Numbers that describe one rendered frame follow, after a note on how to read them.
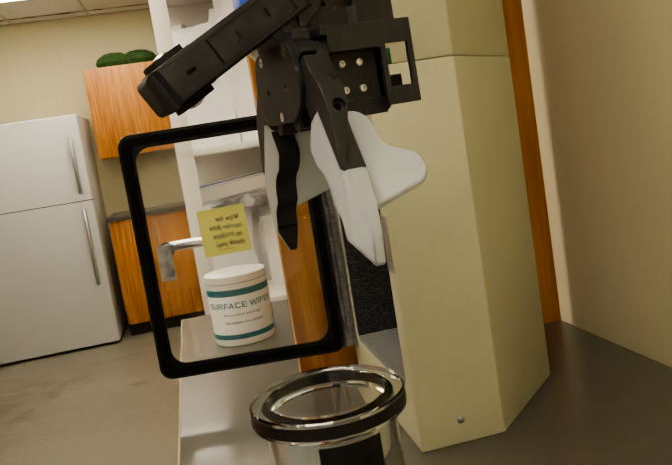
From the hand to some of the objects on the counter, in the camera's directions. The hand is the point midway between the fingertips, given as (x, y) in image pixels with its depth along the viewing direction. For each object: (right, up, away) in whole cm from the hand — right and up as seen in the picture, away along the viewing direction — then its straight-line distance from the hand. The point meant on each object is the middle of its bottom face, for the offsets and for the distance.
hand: (319, 255), depth 45 cm
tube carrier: (+4, -31, +6) cm, 32 cm away
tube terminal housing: (+20, -23, +60) cm, 67 cm away
